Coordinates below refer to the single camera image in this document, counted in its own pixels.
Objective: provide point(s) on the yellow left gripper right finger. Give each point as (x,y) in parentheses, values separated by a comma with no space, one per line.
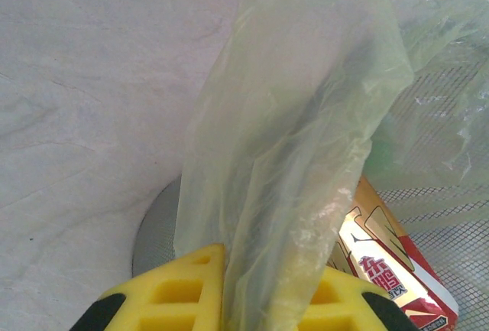
(344,308)

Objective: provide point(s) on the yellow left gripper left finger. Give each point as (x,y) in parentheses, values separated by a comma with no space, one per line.
(172,300)

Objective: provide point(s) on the brown snack packets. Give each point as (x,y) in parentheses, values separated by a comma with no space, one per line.
(386,270)

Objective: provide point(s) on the mesh bin with plastic liner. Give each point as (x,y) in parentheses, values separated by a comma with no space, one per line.
(286,117)

